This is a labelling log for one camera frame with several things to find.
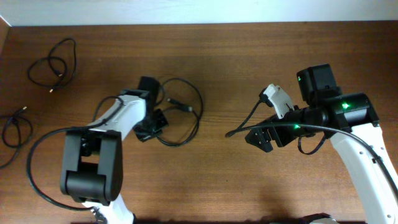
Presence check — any black thin USB cable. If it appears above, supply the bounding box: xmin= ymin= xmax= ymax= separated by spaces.
xmin=27 ymin=37 xmax=78 ymax=93

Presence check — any black short USB cable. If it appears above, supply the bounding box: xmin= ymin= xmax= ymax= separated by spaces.
xmin=0 ymin=106 xmax=34 ymax=170

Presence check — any black thick USB cable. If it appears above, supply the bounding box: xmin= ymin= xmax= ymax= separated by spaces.
xmin=155 ymin=77 xmax=205 ymax=148

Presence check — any black left camera cable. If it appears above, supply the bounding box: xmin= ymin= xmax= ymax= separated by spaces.
xmin=25 ymin=95 xmax=125 ymax=212

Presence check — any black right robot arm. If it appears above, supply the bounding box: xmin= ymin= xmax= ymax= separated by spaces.
xmin=245 ymin=64 xmax=397 ymax=223

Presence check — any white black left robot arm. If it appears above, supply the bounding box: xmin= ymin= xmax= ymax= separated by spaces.
xmin=60 ymin=77 xmax=168 ymax=223

